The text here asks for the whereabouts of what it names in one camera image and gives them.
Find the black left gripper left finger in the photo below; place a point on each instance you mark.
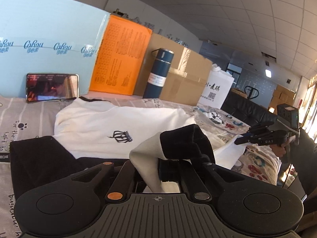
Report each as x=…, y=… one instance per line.
x=73, y=203

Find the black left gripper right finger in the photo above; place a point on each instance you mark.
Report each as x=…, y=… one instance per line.
x=216, y=200

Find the white and black sweatshirt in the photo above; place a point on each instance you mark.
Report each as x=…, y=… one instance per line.
x=88, y=131

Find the operator right hand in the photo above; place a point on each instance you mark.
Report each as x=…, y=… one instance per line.
x=280, y=150

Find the black leather sofa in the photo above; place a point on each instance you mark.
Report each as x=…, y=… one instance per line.
x=245, y=110

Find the stacked cardboard boxes background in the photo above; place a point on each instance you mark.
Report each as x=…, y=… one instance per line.
x=267, y=97

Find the white printed tote bag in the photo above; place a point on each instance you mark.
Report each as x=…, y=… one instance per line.
x=217, y=88

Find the brown cardboard box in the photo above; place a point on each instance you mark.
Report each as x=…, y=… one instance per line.
x=187, y=74

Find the cartoon print bed sheet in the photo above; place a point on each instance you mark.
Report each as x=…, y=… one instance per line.
x=20, y=121

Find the dark blue thermos bottle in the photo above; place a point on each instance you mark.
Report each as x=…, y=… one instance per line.
x=158, y=74

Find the smartphone with lit screen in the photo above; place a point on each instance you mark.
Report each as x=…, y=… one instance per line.
x=43, y=87

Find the orange printed box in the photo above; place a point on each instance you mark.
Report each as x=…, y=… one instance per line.
x=120, y=56

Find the large light blue box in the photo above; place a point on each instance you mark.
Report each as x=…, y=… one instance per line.
x=48, y=36

